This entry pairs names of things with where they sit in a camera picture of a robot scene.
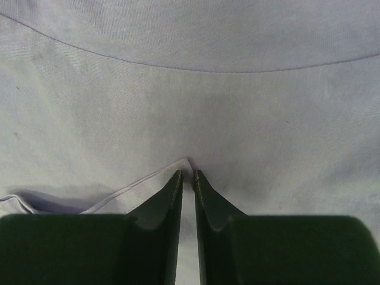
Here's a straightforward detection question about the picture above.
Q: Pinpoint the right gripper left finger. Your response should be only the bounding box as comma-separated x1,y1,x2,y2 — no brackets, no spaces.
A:
1,171,183,284

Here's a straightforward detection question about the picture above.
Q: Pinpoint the purple t shirt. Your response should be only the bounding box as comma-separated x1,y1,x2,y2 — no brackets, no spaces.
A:
0,0,380,285

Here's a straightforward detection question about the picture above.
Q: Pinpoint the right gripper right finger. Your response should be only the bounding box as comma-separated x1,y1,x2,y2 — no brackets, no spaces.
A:
194,170,379,284

